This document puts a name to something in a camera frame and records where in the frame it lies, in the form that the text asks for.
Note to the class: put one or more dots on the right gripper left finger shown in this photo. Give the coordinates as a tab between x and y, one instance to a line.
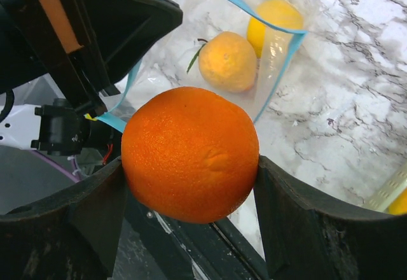
71	234

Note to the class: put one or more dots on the pale green plastic basket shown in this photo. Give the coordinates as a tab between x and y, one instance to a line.
388	192

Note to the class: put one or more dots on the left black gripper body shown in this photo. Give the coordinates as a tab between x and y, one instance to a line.
53	37

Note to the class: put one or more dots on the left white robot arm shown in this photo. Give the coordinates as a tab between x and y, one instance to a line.
37	116

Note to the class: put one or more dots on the yellow lemon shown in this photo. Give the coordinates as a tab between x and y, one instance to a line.
277	12

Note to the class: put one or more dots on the clear zip top bag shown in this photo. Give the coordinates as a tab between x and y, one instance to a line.
206	19

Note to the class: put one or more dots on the yellow orange mango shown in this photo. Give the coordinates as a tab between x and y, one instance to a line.
399	206

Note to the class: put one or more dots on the orange yellow peach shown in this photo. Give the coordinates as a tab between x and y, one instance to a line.
227	62

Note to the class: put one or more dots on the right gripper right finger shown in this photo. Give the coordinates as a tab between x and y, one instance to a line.
308	234

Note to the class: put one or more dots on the orange tangerine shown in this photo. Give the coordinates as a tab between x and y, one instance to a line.
190	154

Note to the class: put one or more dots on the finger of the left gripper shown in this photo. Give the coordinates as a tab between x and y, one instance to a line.
126	29

